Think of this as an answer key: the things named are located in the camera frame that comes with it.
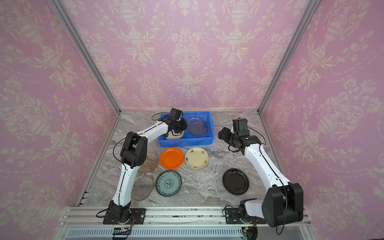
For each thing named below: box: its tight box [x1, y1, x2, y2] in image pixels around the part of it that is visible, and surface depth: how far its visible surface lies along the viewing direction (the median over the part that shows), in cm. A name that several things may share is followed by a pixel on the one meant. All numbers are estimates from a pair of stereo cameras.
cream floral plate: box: [184, 147, 209, 169], surface depth 96 cm
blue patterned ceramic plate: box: [155, 170, 182, 197], surface depth 87 cm
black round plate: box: [222, 168, 250, 196], surface depth 86 cm
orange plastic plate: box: [159, 147, 184, 170], surface depth 95 cm
